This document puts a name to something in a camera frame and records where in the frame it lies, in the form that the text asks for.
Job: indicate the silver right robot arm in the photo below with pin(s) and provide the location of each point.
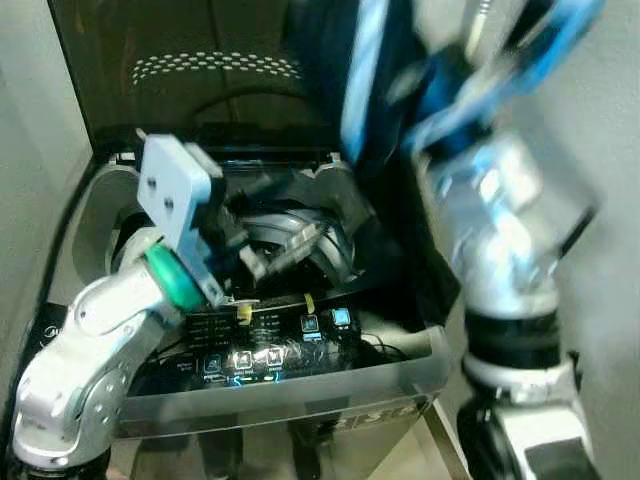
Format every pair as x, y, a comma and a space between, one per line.
510, 240

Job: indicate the dark blue garment light stripes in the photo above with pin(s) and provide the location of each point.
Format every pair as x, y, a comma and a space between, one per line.
370, 70

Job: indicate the silver top load washing machine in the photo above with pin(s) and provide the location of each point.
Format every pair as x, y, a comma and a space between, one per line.
300, 395

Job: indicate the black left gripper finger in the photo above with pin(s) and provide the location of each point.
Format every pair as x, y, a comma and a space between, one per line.
254, 266
295, 243

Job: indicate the yellow tape piece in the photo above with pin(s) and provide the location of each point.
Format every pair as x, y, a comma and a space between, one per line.
308, 302
243, 312

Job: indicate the dark tinted washer lid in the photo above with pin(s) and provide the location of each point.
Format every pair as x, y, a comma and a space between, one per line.
180, 60

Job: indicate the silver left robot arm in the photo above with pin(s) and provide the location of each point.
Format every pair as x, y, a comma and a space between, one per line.
95, 340

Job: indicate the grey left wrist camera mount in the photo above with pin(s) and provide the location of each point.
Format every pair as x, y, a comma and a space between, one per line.
172, 180

